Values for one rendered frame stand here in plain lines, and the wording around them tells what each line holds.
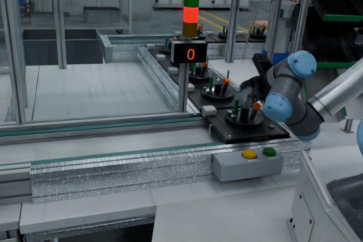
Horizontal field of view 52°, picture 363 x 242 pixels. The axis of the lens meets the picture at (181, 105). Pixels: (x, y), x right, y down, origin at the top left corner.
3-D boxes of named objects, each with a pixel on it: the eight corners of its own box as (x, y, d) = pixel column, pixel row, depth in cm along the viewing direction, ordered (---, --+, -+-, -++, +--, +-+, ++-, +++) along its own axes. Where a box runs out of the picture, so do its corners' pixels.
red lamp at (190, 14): (199, 22, 126) (200, 7, 124) (185, 22, 125) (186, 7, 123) (194, 20, 130) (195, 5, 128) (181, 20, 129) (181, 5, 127)
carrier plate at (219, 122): (289, 138, 130) (290, 132, 129) (226, 145, 123) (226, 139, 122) (256, 111, 151) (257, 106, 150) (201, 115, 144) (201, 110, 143)
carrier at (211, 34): (249, 44, 262) (251, 26, 257) (217, 44, 255) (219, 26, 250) (235, 35, 283) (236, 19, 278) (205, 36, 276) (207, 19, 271)
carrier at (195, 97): (254, 109, 152) (259, 80, 147) (199, 113, 145) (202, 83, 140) (230, 88, 173) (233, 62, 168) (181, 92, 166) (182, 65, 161)
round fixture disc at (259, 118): (269, 128, 132) (270, 122, 131) (234, 131, 128) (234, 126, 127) (251, 112, 144) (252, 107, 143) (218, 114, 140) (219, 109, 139)
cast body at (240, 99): (256, 105, 131) (258, 86, 128) (244, 106, 129) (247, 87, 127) (245, 98, 138) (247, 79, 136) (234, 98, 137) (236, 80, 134)
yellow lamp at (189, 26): (198, 37, 128) (199, 22, 126) (184, 37, 126) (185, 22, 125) (193, 34, 132) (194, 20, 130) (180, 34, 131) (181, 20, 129)
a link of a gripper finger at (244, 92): (234, 105, 130) (250, 98, 122) (232, 88, 131) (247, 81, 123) (241, 105, 131) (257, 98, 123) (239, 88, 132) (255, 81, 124)
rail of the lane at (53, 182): (306, 167, 130) (312, 140, 125) (33, 204, 103) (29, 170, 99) (297, 159, 134) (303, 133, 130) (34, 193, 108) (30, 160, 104)
